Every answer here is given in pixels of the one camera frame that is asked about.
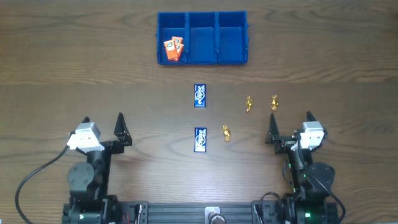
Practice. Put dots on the gold candy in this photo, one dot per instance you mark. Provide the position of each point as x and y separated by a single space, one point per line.
274 102
226 132
249 103

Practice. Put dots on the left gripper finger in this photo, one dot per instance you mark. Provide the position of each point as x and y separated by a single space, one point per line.
86 120
122 130

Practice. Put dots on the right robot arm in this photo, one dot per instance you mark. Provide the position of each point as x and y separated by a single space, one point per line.
320 175

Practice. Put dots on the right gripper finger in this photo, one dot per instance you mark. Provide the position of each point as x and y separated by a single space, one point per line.
311 117
272 130

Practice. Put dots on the blue tray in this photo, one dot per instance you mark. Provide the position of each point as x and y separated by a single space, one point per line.
202 46

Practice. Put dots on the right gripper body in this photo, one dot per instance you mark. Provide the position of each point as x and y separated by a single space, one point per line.
283 144

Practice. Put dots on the orange candy box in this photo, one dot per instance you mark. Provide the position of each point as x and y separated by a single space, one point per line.
180 49
170 51
178 39

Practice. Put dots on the mounting rail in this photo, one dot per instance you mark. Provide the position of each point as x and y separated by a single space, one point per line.
180 213

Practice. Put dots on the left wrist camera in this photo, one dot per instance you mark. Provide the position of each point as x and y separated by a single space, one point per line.
85 136

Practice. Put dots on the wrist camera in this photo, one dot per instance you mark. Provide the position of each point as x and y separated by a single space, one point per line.
311 133
85 136

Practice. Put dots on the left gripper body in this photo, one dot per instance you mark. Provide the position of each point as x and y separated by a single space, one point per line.
113 147

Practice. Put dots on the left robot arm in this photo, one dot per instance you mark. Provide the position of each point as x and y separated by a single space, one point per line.
81 178

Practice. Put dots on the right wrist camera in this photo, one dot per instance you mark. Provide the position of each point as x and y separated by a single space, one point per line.
311 133

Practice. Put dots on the blue candy pack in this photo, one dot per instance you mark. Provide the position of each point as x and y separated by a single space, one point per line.
200 95
200 139

